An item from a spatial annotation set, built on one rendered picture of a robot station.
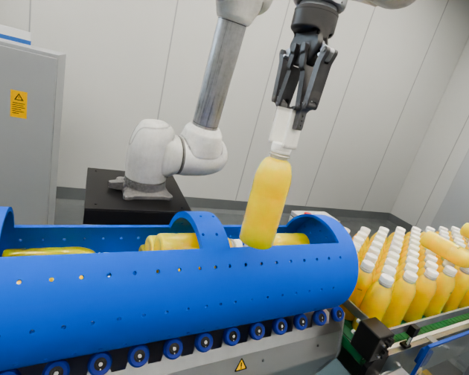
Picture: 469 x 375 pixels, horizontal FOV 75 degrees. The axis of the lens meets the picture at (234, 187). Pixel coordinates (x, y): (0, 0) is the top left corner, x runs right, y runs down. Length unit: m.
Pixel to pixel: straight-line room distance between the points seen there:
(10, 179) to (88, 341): 1.68
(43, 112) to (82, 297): 1.60
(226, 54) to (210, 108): 0.19
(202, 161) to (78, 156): 2.38
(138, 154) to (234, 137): 2.63
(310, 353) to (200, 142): 0.78
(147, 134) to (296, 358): 0.84
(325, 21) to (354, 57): 3.87
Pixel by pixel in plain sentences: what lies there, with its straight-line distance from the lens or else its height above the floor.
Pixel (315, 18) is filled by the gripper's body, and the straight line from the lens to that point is 0.57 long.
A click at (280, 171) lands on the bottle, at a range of 0.57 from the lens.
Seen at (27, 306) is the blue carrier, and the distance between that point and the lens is 0.59.
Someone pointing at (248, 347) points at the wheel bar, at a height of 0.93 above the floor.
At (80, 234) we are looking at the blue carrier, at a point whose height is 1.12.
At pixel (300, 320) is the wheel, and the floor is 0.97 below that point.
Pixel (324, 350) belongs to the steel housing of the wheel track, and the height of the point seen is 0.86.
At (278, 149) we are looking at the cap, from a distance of 0.58.
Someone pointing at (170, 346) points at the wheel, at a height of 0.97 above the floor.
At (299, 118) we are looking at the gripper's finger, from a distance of 0.56.
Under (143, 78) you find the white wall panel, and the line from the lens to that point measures 3.33.
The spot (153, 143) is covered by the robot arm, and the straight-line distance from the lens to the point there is 1.11.
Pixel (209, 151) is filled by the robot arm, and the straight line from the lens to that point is 1.19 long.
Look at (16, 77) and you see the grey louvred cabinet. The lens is 2.07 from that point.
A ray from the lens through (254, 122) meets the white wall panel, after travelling 3.76.
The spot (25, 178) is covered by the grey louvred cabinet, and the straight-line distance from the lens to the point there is 2.20.
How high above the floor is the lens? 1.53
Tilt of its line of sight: 18 degrees down
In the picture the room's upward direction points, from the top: 15 degrees clockwise
